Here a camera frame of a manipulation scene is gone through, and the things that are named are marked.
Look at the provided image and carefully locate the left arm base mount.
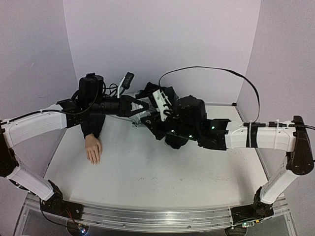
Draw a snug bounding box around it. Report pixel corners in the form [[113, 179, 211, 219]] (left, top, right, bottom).
[[40, 180, 84, 220]]

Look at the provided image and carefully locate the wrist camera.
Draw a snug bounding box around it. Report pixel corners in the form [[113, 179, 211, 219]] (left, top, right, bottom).
[[117, 72, 134, 98], [152, 89, 173, 122]]

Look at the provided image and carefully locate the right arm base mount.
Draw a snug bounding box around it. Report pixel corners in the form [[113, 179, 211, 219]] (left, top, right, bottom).
[[231, 187, 274, 225]]

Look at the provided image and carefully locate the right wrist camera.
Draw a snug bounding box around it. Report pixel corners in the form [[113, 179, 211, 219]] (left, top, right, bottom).
[[152, 89, 173, 122]]

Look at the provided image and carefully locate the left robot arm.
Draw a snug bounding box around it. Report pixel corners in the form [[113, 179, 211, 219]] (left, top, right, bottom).
[[0, 73, 149, 215]]

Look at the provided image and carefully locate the aluminium table front rail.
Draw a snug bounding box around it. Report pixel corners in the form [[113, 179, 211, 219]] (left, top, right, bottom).
[[24, 191, 288, 228]]

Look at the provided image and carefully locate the grey and black jacket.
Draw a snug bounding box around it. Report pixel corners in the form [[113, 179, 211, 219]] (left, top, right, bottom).
[[80, 82, 190, 150]]

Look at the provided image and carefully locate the small green circuit board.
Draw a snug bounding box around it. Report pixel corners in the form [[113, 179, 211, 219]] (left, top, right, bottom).
[[66, 221, 90, 236]]

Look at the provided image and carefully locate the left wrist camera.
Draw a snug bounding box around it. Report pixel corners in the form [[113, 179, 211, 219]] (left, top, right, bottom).
[[117, 72, 134, 98]]

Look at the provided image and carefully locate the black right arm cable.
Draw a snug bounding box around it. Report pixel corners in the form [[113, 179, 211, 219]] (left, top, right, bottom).
[[158, 66, 315, 130]]

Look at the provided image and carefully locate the mannequin hand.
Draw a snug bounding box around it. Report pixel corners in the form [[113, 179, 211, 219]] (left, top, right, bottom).
[[85, 133, 102, 165]]

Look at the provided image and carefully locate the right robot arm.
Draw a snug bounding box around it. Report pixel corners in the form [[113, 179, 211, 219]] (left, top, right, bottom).
[[141, 95, 315, 205]]

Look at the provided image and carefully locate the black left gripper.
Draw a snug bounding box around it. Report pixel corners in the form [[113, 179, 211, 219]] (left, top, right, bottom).
[[89, 95, 152, 118]]

